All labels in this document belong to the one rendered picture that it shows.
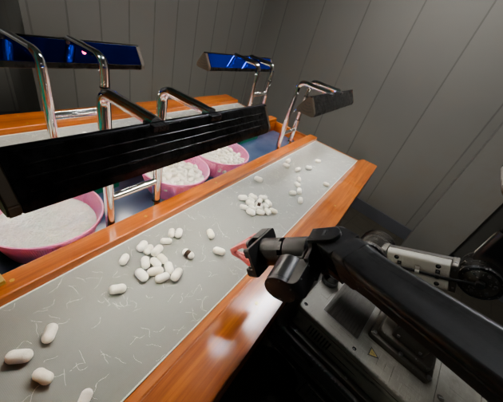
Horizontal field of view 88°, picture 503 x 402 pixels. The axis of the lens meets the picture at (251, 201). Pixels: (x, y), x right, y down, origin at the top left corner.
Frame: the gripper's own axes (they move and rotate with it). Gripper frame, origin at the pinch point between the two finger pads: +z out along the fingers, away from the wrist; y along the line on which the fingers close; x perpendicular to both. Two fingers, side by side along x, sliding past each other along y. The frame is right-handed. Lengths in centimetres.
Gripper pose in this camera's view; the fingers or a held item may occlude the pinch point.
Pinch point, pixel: (234, 251)
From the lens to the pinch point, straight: 62.0
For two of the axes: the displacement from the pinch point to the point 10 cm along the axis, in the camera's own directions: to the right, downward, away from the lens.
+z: -7.8, 1.2, 6.2
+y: -5.5, 3.6, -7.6
